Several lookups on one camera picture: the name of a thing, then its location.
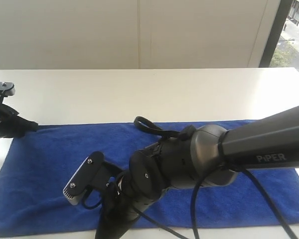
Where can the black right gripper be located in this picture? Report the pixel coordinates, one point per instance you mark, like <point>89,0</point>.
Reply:
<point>122,204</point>

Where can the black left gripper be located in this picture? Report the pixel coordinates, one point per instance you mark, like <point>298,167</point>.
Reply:
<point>10,123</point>

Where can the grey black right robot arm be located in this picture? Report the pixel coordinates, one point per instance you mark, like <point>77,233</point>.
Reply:
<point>208,156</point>

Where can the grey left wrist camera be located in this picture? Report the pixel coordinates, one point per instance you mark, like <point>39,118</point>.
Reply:
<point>6,89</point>

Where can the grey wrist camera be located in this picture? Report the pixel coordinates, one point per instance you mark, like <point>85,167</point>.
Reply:
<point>93,174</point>
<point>6,89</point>

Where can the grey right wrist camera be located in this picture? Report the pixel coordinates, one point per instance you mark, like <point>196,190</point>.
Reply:
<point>93,174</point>

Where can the dark window frame post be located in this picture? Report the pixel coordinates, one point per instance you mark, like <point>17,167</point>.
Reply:
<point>276,29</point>

